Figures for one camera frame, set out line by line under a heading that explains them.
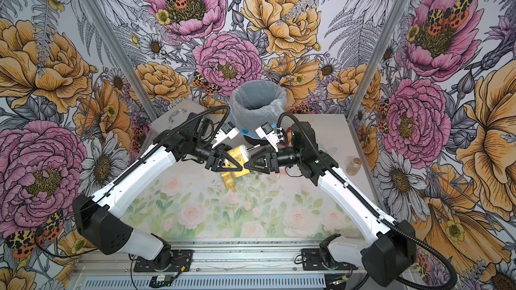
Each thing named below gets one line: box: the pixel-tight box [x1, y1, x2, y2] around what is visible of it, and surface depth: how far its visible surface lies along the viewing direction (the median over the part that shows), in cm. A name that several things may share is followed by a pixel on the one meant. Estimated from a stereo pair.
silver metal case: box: [149, 100, 207, 148], surface depth 103 cm
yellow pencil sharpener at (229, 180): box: [221, 171, 236, 193], surface depth 89 cm
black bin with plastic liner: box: [229, 79, 288, 146], surface depth 99 cm
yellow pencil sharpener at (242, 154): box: [223, 145, 252, 178], surface depth 62 cm
